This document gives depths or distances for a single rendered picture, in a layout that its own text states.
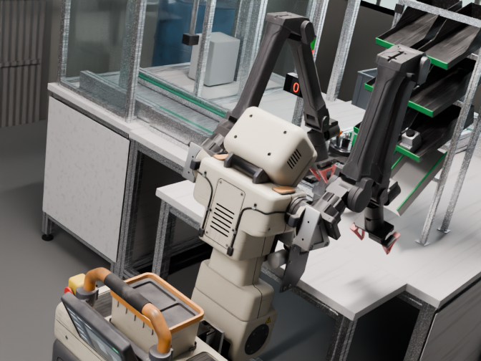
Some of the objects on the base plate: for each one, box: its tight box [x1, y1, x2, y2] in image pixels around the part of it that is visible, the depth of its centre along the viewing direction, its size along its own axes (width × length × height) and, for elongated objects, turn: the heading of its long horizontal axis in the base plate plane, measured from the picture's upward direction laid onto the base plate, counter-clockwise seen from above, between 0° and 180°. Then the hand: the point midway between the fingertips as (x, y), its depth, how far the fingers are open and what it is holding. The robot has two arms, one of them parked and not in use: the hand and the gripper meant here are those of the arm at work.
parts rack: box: [386, 0, 481, 246], centre depth 254 cm, size 21×36×80 cm, turn 28°
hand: (326, 183), depth 251 cm, fingers closed on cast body, 4 cm apart
